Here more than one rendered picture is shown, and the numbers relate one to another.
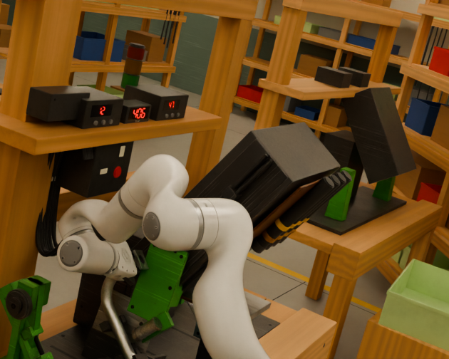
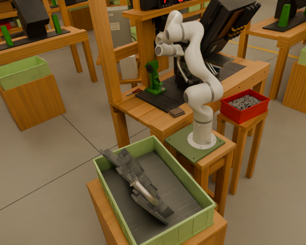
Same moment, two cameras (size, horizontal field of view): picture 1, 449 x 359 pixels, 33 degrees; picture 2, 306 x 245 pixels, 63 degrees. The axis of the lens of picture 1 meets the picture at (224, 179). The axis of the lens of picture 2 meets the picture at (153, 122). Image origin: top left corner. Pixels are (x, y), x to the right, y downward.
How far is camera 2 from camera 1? 42 cm
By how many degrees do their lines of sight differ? 31
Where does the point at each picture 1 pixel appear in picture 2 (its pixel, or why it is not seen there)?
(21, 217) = (147, 43)
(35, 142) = (141, 16)
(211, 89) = not seen: outside the picture
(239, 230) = (197, 30)
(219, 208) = (189, 24)
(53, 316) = (169, 73)
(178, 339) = not seen: hidden behind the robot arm
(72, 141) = (154, 14)
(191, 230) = (179, 33)
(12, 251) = (147, 53)
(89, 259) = (163, 51)
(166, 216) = (170, 30)
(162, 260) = not seen: hidden behind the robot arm
